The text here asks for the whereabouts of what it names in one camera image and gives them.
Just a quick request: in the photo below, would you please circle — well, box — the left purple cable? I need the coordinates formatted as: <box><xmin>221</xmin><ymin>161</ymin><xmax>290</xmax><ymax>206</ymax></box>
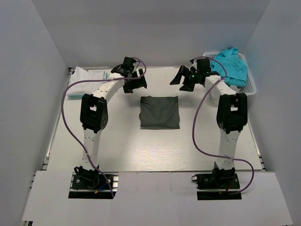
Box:
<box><xmin>61</xmin><ymin>57</ymin><xmax>147</xmax><ymax>198</ymax></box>

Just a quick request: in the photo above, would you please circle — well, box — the folded teal t-shirt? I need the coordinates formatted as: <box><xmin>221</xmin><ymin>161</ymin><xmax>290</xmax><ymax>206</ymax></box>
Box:
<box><xmin>66</xmin><ymin>71</ymin><xmax>108</xmax><ymax>98</ymax></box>

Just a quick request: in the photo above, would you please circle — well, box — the white plastic basket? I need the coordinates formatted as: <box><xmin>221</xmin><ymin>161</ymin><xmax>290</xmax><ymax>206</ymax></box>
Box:
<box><xmin>202</xmin><ymin>51</ymin><xmax>257</xmax><ymax>97</ymax></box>

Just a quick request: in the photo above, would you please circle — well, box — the crumpled turquoise t-shirt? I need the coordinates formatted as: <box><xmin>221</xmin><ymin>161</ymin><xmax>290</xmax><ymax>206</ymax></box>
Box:
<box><xmin>210</xmin><ymin>48</ymin><xmax>248</xmax><ymax>88</ymax></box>

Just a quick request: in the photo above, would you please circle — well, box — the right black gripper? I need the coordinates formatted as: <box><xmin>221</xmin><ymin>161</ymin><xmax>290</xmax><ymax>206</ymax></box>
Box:
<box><xmin>171</xmin><ymin>65</ymin><xmax>201</xmax><ymax>92</ymax></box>

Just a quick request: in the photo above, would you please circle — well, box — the folded white t-shirt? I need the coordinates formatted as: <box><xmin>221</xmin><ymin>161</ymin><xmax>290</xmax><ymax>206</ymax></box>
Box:
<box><xmin>66</xmin><ymin>66</ymin><xmax>106</xmax><ymax>97</ymax></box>

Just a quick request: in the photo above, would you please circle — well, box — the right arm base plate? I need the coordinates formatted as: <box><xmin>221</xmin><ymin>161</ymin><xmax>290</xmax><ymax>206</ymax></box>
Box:
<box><xmin>191</xmin><ymin>173</ymin><xmax>242</xmax><ymax>201</ymax></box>

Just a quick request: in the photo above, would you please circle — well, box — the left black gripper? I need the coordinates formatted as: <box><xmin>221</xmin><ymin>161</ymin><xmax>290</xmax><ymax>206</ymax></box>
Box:
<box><xmin>124</xmin><ymin>68</ymin><xmax>147</xmax><ymax>93</ymax></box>

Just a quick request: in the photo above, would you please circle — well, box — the dark grey t-shirt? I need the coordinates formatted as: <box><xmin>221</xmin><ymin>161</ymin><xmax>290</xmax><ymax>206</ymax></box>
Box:
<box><xmin>139</xmin><ymin>96</ymin><xmax>180</xmax><ymax>129</ymax></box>

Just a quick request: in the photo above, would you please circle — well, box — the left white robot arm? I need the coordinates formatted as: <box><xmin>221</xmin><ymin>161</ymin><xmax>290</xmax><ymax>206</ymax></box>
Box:
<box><xmin>76</xmin><ymin>68</ymin><xmax>147</xmax><ymax>188</ymax></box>

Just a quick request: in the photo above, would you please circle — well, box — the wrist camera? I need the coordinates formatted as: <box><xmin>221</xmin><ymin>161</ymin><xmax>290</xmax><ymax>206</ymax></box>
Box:
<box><xmin>190</xmin><ymin>57</ymin><xmax>220</xmax><ymax>77</ymax></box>
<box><xmin>111</xmin><ymin>56</ymin><xmax>138</xmax><ymax>77</ymax></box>

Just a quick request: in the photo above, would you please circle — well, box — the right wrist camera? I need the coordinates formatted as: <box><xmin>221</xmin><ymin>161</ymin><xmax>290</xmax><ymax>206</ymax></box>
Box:
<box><xmin>190</xmin><ymin>57</ymin><xmax>220</xmax><ymax>77</ymax></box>

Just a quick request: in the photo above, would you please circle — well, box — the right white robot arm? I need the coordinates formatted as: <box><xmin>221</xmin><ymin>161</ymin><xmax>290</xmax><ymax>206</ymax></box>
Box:
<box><xmin>170</xmin><ymin>65</ymin><xmax>247</xmax><ymax>188</ymax></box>

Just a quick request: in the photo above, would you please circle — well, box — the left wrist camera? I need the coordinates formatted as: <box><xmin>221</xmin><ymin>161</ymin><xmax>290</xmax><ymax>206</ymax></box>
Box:
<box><xmin>111</xmin><ymin>56</ymin><xmax>138</xmax><ymax>77</ymax></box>

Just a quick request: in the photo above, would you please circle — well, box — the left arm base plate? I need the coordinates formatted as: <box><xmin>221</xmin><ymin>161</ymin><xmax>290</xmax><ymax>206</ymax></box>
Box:
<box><xmin>68</xmin><ymin>173</ymin><xmax>113</xmax><ymax>200</ymax></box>

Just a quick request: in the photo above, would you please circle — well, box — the crumpled grey t-shirt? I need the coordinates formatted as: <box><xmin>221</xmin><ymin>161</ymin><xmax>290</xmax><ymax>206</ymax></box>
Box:
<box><xmin>229</xmin><ymin>85</ymin><xmax>240</xmax><ymax>93</ymax></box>

